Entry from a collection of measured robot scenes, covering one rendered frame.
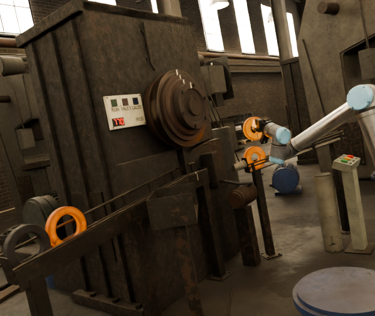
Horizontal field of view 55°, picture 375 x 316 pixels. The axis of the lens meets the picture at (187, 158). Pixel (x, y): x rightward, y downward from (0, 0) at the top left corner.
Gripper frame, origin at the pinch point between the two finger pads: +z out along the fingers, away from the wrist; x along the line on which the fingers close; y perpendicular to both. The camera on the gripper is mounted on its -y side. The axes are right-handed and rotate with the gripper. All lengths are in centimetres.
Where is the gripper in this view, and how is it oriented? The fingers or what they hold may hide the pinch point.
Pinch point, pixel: (253, 125)
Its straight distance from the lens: 243.1
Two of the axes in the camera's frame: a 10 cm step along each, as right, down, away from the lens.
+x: -9.4, 2.2, -2.6
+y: -1.2, -9.3, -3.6
